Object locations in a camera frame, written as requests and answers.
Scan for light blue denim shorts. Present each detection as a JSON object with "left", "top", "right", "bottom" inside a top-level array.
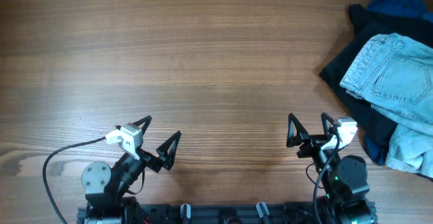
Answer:
[{"left": 339, "top": 32, "right": 433, "bottom": 179}]

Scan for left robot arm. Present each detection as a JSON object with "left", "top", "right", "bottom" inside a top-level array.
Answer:
[{"left": 77, "top": 116, "right": 181, "bottom": 223}]

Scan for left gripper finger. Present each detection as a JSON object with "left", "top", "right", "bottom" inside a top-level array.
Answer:
[
  {"left": 156, "top": 131, "right": 181, "bottom": 171},
  {"left": 133, "top": 115, "right": 152, "bottom": 136}
]

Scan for left black camera cable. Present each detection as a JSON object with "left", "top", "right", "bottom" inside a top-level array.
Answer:
[{"left": 42, "top": 136, "right": 108, "bottom": 224}]

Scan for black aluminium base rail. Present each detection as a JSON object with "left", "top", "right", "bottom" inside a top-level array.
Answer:
[{"left": 76, "top": 200, "right": 378, "bottom": 224}]

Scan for dark blue garment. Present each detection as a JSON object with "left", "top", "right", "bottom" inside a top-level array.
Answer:
[{"left": 363, "top": 0, "right": 432, "bottom": 173}]

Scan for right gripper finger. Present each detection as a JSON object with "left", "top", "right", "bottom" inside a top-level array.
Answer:
[
  {"left": 321, "top": 112, "right": 334, "bottom": 137},
  {"left": 286, "top": 113, "right": 309, "bottom": 148}
]

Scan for black garment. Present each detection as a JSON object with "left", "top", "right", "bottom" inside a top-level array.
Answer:
[{"left": 319, "top": 3, "right": 433, "bottom": 183}]

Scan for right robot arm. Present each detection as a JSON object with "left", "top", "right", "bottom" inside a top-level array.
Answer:
[{"left": 286, "top": 112, "right": 378, "bottom": 224}]

